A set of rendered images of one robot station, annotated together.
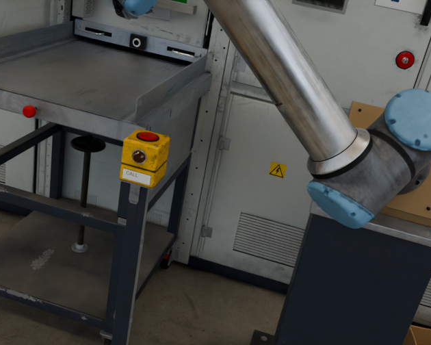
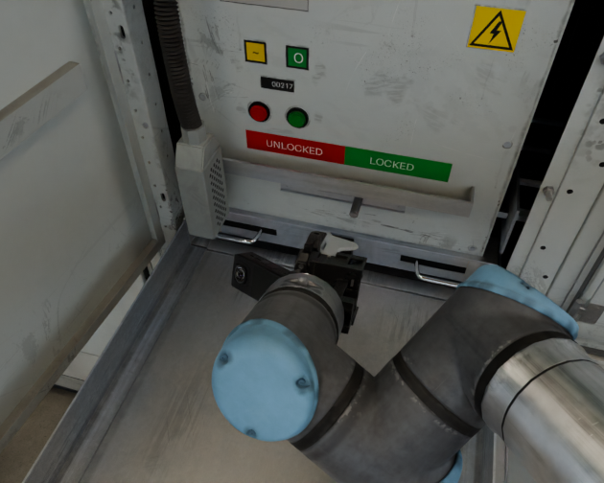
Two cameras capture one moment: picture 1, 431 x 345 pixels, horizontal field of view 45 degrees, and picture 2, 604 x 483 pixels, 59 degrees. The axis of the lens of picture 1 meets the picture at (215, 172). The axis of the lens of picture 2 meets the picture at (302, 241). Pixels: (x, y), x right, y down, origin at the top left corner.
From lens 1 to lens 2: 1.41 m
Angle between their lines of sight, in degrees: 23
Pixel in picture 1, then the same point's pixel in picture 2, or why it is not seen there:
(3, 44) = (60, 443)
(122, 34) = (300, 233)
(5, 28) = (58, 321)
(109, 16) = (265, 200)
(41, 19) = (127, 232)
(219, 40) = (536, 264)
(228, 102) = not seen: hidden behind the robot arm
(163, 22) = (390, 213)
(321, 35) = not seen: outside the picture
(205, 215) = not seen: hidden behind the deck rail
